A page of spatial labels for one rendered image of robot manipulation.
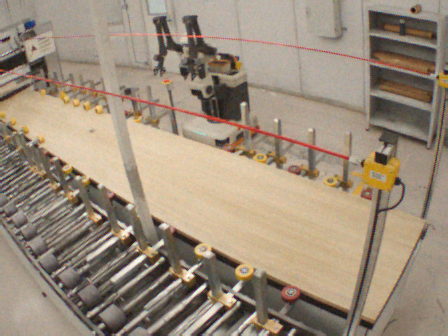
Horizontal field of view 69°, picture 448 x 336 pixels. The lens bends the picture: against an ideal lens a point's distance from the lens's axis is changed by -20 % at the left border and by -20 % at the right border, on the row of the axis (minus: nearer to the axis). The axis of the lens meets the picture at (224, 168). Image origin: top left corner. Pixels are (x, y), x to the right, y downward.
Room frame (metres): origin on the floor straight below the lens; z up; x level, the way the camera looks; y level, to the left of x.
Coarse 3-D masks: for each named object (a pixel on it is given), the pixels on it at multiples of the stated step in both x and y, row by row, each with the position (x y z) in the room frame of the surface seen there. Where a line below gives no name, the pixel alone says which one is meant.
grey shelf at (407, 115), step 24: (408, 24) 3.88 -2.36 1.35; (432, 24) 3.67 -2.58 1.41; (384, 48) 4.11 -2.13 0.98; (408, 48) 3.88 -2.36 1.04; (432, 48) 3.66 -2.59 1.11; (384, 72) 4.11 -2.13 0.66; (408, 72) 3.50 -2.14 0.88; (384, 96) 3.70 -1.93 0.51; (384, 120) 3.82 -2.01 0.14; (408, 120) 3.75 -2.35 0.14; (432, 120) 3.25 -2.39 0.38
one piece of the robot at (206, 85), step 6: (186, 48) 3.91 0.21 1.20; (186, 54) 3.93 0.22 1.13; (198, 54) 3.81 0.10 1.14; (204, 54) 3.79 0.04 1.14; (204, 60) 3.87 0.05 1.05; (210, 60) 3.93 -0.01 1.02; (198, 78) 3.85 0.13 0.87; (204, 78) 3.80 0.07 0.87; (210, 78) 3.86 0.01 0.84; (192, 84) 3.88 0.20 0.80; (198, 84) 3.84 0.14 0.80; (204, 84) 3.81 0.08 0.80; (210, 84) 3.85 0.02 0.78; (204, 90) 3.78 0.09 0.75; (210, 90) 3.84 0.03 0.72; (204, 96) 3.79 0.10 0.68
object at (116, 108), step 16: (96, 0) 1.58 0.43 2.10; (96, 16) 1.57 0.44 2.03; (96, 32) 1.59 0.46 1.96; (112, 64) 1.60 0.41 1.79; (112, 80) 1.59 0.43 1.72; (112, 96) 1.57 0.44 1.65; (112, 112) 1.59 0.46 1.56; (128, 144) 1.59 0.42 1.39; (128, 160) 1.58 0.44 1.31; (128, 176) 1.59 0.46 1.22; (144, 208) 1.59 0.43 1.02; (144, 224) 1.58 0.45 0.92
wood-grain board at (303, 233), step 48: (48, 96) 4.23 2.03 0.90; (48, 144) 2.82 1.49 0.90; (96, 144) 2.64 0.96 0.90; (144, 144) 2.50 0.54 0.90; (192, 144) 2.39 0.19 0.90; (144, 192) 1.90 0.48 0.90; (192, 192) 1.84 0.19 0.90; (240, 192) 1.78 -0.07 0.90; (288, 192) 1.71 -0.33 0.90; (336, 192) 1.64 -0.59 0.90; (240, 240) 1.39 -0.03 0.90; (288, 240) 1.34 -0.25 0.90; (336, 240) 1.27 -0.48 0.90; (384, 240) 1.20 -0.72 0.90; (336, 288) 0.98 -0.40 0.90; (384, 288) 0.91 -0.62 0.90
